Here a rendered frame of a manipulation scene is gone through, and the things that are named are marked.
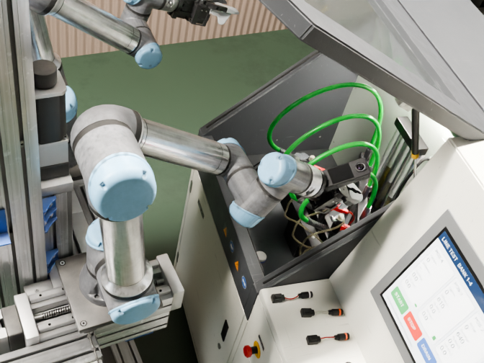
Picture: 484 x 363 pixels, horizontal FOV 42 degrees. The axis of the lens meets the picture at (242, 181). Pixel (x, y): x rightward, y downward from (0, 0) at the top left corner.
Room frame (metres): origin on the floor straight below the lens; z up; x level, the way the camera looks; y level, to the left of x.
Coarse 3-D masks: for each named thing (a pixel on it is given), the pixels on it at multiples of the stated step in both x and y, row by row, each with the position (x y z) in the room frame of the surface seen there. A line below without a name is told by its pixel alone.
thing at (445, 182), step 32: (448, 160) 1.17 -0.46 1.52; (480, 160) 1.16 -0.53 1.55; (416, 192) 1.17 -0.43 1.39; (448, 192) 1.11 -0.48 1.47; (480, 192) 1.07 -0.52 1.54; (384, 224) 1.16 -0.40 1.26; (416, 224) 1.10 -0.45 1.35; (480, 224) 1.01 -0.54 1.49; (352, 256) 1.15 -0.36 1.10; (384, 256) 1.09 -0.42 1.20; (480, 256) 0.96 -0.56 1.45; (352, 288) 1.08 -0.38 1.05; (256, 320) 1.01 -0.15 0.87; (352, 320) 1.01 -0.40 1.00; (384, 352) 0.90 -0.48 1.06
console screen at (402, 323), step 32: (448, 224) 1.05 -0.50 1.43; (416, 256) 1.04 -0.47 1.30; (448, 256) 0.99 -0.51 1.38; (384, 288) 1.03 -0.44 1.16; (416, 288) 0.98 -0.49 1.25; (448, 288) 0.94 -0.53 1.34; (480, 288) 0.90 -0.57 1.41; (384, 320) 0.96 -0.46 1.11; (416, 320) 0.92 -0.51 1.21; (448, 320) 0.88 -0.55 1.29; (480, 320) 0.85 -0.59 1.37; (416, 352) 0.86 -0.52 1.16; (448, 352) 0.83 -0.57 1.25; (480, 352) 0.80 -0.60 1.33
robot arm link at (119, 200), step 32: (96, 128) 0.80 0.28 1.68; (128, 128) 0.84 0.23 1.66; (96, 160) 0.73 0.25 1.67; (128, 160) 0.74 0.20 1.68; (96, 192) 0.68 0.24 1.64; (128, 192) 0.71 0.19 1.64; (128, 224) 0.73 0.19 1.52; (128, 256) 0.74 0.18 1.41; (128, 288) 0.74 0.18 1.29; (128, 320) 0.72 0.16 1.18
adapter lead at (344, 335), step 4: (308, 336) 0.93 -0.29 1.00; (312, 336) 0.93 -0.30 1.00; (316, 336) 0.93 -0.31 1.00; (328, 336) 0.95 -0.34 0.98; (332, 336) 0.95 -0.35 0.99; (336, 336) 0.95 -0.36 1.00; (340, 336) 0.95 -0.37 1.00; (344, 336) 0.96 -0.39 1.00; (348, 336) 0.96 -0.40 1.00; (308, 340) 0.91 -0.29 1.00; (312, 340) 0.92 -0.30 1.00; (316, 340) 0.92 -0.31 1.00; (320, 340) 0.93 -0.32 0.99; (340, 340) 0.95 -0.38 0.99; (308, 344) 0.91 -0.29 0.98; (312, 344) 0.91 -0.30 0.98
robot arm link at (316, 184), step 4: (308, 164) 1.04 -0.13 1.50; (312, 168) 1.03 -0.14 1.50; (316, 168) 1.05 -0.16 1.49; (316, 172) 1.03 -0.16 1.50; (320, 172) 1.04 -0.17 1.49; (316, 176) 1.02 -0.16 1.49; (320, 176) 1.03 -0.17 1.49; (316, 180) 1.01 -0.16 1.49; (320, 180) 1.02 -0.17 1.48; (312, 184) 1.00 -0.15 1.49; (316, 184) 1.01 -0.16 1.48; (320, 184) 1.02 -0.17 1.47; (308, 188) 0.99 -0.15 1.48; (312, 188) 1.00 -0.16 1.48; (316, 188) 1.01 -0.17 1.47; (304, 192) 0.99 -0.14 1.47; (308, 192) 0.99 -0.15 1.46; (312, 192) 1.00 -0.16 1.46; (316, 192) 1.01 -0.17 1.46; (304, 196) 1.00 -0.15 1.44; (308, 196) 0.99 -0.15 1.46
